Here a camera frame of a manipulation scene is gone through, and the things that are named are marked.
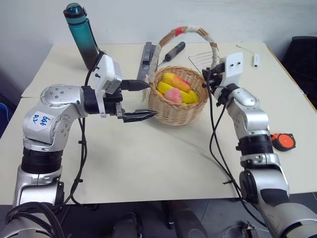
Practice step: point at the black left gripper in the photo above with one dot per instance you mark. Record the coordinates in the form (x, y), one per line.
(112, 102)

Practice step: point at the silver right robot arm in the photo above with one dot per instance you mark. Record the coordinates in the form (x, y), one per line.
(252, 119)

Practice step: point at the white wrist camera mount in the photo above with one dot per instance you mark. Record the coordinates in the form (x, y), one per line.
(233, 67)
(106, 70)

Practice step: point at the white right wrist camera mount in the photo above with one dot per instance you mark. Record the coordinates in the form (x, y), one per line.
(233, 67)

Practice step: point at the teal water bottle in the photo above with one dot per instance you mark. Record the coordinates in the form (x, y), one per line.
(83, 37)

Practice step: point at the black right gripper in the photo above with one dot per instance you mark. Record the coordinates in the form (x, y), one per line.
(215, 75)

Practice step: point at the orange black tape measure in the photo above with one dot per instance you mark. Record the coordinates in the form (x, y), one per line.
(284, 141)

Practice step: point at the dark rounded shape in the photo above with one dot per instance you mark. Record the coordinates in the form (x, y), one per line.
(126, 225)
(189, 220)

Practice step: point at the black electric screwdriver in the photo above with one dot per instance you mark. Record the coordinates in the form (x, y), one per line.
(174, 50)

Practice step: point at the pink peach fruit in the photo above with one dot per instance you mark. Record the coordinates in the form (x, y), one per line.
(173, 95)

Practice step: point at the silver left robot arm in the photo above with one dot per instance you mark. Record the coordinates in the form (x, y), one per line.
(52, 116)

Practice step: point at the yellow red mango fruit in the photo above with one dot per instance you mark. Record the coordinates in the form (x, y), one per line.
(177, 80)

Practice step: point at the yellow banana fruit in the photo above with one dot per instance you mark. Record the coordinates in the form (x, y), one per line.
(190, 97)

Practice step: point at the blue bin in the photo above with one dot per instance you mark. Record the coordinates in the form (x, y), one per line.
(4, 116)

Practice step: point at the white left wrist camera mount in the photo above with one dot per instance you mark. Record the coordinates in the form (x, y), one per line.
(106, 70)

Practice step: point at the black chair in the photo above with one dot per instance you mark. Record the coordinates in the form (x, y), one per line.
(301, 64)

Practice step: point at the grey black rectangular bar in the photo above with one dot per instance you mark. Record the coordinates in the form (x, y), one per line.
(146, 59)

